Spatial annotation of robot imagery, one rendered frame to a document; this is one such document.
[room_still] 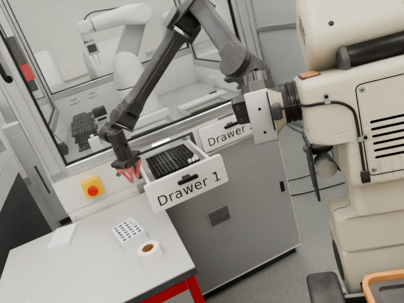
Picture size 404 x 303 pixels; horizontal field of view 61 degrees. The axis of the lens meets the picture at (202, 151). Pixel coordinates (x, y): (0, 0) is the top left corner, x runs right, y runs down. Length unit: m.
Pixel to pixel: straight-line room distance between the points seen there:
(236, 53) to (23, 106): 0.87
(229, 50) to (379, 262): 0.60
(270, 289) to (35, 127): 1.37
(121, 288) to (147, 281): 0.08
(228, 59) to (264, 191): 1.05
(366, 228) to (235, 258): 1.11
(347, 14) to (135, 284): 0.85
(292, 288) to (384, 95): 1.41
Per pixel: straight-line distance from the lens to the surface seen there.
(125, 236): 1.20
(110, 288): 1.09
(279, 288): 1.94
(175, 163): 1.32
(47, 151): 1.45
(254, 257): 1.93
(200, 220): 1.68
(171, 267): 1.05
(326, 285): 0.90
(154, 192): 1.17
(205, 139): 1.51
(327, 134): 0.66
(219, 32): 0.95
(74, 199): 1.52
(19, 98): 1.42
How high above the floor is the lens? 1.41
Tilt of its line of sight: 23 degrees down
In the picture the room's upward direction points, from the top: 18 degrees counter-clockwise
